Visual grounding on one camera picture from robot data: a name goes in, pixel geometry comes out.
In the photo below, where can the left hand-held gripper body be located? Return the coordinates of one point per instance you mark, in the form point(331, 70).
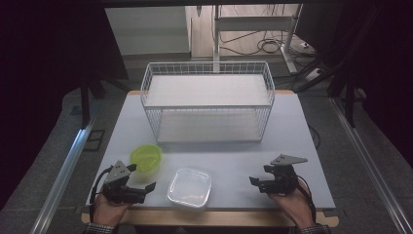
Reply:
point(117, 190)

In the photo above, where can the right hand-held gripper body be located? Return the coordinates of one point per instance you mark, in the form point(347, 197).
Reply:
point(284, 180)

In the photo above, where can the green plastic bowl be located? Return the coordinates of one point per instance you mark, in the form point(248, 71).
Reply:
point(146, 158)

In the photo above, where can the white square plastic container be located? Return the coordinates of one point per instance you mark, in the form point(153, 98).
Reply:
point(189, 187)

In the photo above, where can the person's left hand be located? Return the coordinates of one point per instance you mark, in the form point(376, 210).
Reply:
point(108, 211)

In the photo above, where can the person's right hand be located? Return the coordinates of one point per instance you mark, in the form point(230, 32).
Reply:
point(293, 206)

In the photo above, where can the black metal stand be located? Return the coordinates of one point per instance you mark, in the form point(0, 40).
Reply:
point(349, 97)
point(85, 104)

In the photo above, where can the white power strip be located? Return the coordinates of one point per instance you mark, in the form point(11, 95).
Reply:
point(313, 74)

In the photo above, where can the white cabinet panel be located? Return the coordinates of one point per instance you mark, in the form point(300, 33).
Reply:
point(147, 31)

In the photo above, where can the black floor frame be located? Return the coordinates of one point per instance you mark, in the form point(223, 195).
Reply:
point(94, 140)

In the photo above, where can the aluminium rail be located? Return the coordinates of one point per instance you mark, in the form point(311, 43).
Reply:
point(61, 182)
point(370, 169)

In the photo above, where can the white metal desk frame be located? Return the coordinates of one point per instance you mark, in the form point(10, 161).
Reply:
point(253, 23)

